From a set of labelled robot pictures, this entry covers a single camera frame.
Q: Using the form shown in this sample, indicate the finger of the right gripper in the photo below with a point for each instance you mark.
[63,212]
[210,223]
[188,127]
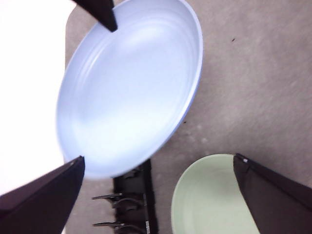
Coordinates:
[102,12]

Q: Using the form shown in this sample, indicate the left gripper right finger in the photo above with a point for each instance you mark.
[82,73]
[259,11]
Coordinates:
[275,204]

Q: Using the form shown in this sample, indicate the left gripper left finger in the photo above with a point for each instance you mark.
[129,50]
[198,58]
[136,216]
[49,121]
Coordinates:
[41,207]

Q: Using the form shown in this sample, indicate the pale green plate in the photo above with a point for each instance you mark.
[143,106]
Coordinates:
[207,195]

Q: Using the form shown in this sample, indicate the blue plate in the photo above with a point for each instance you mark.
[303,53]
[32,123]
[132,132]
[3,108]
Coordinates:
[126,97]

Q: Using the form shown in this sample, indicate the black plate rack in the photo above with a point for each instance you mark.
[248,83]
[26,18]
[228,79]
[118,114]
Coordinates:
[132,210]

